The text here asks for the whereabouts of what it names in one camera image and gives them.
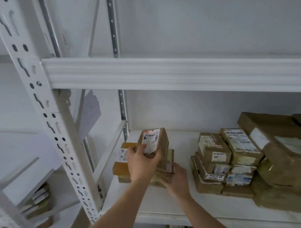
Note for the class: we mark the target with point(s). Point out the person's right hand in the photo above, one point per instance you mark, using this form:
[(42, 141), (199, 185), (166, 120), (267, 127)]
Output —
[(178, 183)]

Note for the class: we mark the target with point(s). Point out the person's left hand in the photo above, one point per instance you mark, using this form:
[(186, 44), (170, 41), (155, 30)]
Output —
[(141, 166)]

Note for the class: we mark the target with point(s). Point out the cardboard box red outlined sticker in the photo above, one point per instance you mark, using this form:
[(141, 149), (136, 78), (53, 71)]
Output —
[(211, 188)]

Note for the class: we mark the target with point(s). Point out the taped cardboard box end label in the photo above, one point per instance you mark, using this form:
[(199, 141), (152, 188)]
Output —
[(211, 143)]

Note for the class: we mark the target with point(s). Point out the pile of brown parcels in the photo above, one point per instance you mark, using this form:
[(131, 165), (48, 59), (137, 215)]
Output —
[(237, 179)]

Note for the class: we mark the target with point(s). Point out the white metal shelving rack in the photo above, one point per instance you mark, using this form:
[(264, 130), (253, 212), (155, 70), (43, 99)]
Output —
[(164, 75), (23, 178)]

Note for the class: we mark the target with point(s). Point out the stack of large brown parcels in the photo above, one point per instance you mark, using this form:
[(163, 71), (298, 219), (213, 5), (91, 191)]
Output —
[(277, 152)]

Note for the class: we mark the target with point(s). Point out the person's left forearm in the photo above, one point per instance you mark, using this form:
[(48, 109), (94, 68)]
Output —
[(122, 206)]

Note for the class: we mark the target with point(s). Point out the person's right forearm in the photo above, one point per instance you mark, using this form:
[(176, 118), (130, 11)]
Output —
[(202, 216)]

